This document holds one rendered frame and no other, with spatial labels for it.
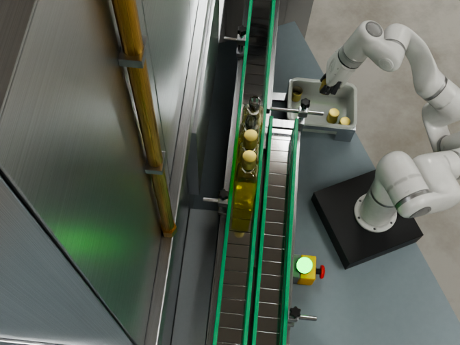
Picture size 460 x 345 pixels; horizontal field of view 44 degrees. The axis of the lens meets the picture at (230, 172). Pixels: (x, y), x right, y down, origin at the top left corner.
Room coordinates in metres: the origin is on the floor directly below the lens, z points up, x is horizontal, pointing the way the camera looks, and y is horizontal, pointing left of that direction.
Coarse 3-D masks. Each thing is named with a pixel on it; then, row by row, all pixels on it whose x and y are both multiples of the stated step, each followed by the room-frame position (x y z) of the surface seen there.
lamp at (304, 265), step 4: (300, 260) 0.47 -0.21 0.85; (304, 260) 0.47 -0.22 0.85; (308, 260) 0.47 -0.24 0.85; (296, 264) 0.46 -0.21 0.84; (300, 264) 0.46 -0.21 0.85; (304, 264) 0.46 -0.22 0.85; (308, 264) 0.46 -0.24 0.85; (296, 268) 0.45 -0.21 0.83; (300, 268) 0.45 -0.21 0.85; (304, 268) 0.45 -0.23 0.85; (308, 268) 0.45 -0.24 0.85; (300, 272) 0.44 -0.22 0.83; (304, 272) 0.44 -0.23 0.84; (308, 272) 0.44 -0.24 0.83
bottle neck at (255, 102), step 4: (252, 96) 0.82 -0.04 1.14; (256, 96) 0.82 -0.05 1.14; (252, 100) 0.81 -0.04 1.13; (256, 100) 0.81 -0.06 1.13; (260, 100) 0.80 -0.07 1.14; (248, 104) 0.80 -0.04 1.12; (252, 104) 0.79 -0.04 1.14; (256, 104) 0.79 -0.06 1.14; (248, 108) 0.80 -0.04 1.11; (252, 108) 0.79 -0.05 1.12; (256, 108) 0.79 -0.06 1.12; (252, 112) 0.79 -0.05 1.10; (256, 112) 0.79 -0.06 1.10
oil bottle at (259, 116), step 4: (244, 108) 0.81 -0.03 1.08; (260, 108) 0.81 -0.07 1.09; (244, 112) 0.80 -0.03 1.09; (248, 112) 0.79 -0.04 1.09; (260, 112) 0.80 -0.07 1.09; (244, 116) 0.79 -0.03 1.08; (256, 116) 0.79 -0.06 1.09; (260, 116) 0.79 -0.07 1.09; (244, 120) 0.78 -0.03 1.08; (260, 120) 0.78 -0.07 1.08; (260, 124) 0.78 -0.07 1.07; (260, 132) 0.78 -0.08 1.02; (260, 136) 0.78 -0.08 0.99
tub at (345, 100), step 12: (300, 84) 1.08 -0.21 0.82; (312, 84) 1.08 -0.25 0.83; (348, 84) 1.08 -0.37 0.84; (288, 96) 1.02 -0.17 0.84; (312, 96) 1.07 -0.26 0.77; (324, 96) 1.08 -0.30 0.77; (336, 96) 1.07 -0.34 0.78; (348, 96) 1.07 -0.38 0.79; (312, 108) 1.03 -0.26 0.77; (324, 108) 1.03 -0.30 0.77; (336, 108) 1.03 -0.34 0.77; (348, 108) 1.02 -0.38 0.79; (312, 120) 0.98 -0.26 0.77; (324, 120) 0.98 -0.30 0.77
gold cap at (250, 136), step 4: (248, 132) 0.70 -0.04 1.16; (252, 132) 0.70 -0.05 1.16; (256, 132) 0.70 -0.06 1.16; (244, 136) 0.68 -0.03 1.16; (248, 136) 0.68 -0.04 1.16; (252, 136) 0.68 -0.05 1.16; (256, 136) 0.69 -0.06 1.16; (244, 140) 0.68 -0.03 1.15; (248, 140) 0.67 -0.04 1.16; (252, 140) 0.67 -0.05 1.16; (256, 140) 0.68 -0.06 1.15; (244, 144) 0.68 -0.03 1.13; (248, 144) 0.67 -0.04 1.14; (252, 144) 0.67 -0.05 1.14; (256, 144) 0.68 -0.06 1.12; (248, 148) 0.67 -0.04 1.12; (252, 148) 0.67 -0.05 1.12
